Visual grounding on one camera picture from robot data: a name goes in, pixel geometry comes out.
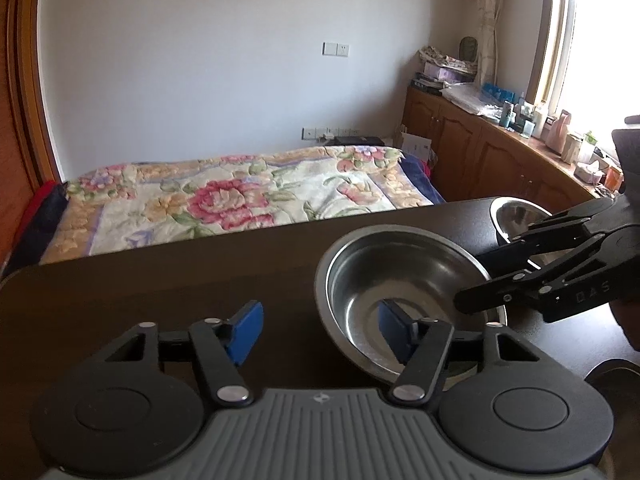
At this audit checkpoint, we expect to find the pink container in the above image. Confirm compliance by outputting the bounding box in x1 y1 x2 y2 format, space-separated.
546 110 574 154

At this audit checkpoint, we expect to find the floral blanket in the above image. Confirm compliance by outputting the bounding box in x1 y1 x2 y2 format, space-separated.
39 145 447 266

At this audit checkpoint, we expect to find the tissue box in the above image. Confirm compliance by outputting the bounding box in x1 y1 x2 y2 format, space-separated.
573 160 607 184

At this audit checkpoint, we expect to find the white wall outlet strip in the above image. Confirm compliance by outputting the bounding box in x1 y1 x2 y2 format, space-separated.
301 126 362 141

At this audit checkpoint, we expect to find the black box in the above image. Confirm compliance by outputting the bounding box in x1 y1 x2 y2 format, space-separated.
331 135 385 147

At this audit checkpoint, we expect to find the window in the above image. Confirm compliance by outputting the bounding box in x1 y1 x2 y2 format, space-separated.
529 0 640 161

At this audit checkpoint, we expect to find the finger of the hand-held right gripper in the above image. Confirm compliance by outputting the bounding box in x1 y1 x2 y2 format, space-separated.
476 197 627 281
453 224 640 324

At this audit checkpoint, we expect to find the group of small bottles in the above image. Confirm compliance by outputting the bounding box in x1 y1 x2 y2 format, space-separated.
482 85 552 140

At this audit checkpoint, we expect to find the dark blue cloth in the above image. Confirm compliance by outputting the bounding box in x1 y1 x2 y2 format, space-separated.
4 182 71 277

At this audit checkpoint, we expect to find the stack of boxes and papers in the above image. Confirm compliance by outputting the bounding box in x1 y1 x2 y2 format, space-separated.
411 36 482 95

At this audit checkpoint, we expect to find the patterned cream curtain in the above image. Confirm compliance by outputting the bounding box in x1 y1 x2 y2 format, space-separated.
472 0 507 88

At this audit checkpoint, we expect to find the clear plastic bag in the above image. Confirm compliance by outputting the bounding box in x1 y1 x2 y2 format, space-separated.
444 85 507 119

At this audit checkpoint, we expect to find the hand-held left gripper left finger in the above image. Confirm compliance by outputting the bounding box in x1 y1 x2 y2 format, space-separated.
100 301 264 407

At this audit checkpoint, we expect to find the white paper bag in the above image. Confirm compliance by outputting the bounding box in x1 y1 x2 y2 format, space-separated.
400 130 434 164

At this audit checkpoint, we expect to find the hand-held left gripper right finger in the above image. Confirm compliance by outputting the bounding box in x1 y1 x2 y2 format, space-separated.
378 299 553 405

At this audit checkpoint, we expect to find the stainless steel bowl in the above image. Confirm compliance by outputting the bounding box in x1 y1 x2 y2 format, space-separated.
314 225 509 387
487 197 557 247

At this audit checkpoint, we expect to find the wooden cabinet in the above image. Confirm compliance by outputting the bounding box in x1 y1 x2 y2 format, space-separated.
401 85 626 203

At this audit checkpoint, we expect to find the red cloth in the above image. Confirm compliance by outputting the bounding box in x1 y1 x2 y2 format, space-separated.
12 180 62 241

